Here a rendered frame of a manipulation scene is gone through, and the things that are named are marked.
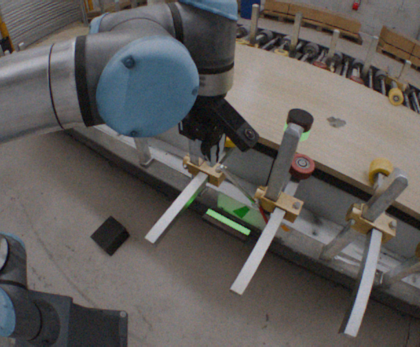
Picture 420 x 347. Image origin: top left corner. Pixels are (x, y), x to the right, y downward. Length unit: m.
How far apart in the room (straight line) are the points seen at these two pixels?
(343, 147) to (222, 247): 0.98
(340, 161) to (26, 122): 0.78
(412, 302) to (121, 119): 1.01
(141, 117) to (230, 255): 1.35
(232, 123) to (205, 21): 0.19
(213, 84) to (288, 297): 1.31
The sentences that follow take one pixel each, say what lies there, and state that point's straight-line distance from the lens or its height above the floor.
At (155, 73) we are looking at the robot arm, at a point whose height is 1.33.
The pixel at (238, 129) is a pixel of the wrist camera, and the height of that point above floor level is 1.13.
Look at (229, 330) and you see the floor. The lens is 1.41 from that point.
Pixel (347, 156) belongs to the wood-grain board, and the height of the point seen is 0.90.
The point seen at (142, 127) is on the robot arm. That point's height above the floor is 1.28.
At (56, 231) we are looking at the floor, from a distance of 1.90.
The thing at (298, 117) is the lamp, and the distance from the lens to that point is 0.53.
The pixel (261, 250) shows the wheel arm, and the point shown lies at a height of 0.86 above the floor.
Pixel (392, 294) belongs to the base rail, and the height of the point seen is 0.70.
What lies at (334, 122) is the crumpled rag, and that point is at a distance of 0.95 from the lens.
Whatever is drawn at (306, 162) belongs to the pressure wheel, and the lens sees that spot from 0.74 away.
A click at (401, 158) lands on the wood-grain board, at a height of 0.90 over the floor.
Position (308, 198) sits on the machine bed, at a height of 0.68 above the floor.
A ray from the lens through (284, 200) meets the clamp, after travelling 0.67.
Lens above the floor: 1.41
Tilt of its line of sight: 51 degrees down
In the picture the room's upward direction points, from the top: straight up
